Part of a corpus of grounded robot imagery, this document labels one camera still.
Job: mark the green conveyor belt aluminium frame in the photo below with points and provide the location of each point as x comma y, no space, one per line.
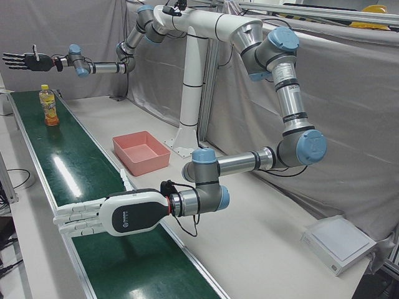
71,155

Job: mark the white robot torso stand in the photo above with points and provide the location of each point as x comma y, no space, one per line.
191,93

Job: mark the black head camera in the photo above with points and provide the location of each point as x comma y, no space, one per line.
171,11

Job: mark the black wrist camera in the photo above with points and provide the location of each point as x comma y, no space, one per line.
166,187
58,65

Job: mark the white conveyor control box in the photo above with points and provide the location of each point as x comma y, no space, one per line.
4,104

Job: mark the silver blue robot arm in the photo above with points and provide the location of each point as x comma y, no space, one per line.
106,67
290,93

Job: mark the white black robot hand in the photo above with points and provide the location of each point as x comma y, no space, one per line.
134,211
37,63

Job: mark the orange juice bottle yellow cap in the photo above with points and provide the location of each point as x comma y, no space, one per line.
50,107

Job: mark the pink plastic basket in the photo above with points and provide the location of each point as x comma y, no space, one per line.
140,152

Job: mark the white flat box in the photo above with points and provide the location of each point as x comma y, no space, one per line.
339,240

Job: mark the grey backdrop cloth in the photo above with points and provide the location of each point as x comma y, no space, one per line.
343,124

